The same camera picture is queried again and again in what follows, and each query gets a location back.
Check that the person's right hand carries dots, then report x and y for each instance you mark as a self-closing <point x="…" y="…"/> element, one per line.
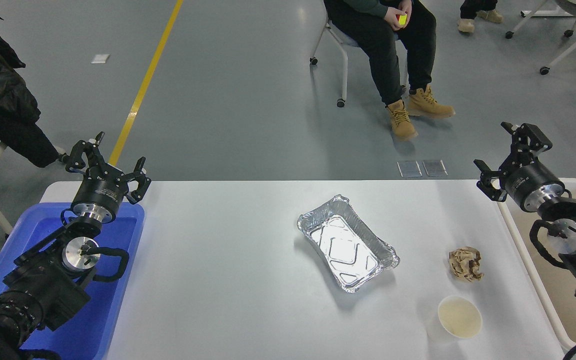
<point x="392" y="16"/>

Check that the white paper cup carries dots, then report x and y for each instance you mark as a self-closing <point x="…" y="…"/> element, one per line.
<point x="460" y="316"/>

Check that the seated person with cube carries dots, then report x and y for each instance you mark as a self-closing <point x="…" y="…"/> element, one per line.
<point x="378" y="50"/>

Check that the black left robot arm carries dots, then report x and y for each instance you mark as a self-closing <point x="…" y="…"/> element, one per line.
<point x="43" y="290"/>

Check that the blue plastic tray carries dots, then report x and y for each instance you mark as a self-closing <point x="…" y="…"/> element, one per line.
<point x="118" y="280"/>

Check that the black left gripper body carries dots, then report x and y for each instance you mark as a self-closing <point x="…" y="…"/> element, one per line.
<point x="99" y="192"/>

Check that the walking person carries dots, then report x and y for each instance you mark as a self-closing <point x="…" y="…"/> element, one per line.
<point x="466" y="25"/>

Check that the clear floor plate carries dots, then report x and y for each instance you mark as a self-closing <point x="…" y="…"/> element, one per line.
<point x="435" y="168"/>
<point x="409" y="169"/>

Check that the silver foil tray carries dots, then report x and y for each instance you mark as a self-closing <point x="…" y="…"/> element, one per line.
<point x="348" y="245"/>

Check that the person in dark clothes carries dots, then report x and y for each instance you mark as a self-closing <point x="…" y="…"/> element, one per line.
<point x="3" y="110"/>

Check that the person's left hand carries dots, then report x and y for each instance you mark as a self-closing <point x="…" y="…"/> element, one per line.
<point x="408" y="7"/>

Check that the large pale bin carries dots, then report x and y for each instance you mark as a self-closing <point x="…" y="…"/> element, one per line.
<point x="543" y="265"/>

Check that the white wheeled chair base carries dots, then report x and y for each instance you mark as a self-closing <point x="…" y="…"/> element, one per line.
<point x="544" y="70"/>

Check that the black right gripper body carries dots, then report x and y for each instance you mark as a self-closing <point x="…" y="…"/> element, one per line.
<point x="528" y="182"/>

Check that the colourful puzzle cube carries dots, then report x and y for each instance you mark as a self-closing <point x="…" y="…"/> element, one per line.
<point x="402" y="19"/>

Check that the crumpled tan paper ball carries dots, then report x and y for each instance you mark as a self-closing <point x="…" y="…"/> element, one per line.
<point x="465" y="265"/>

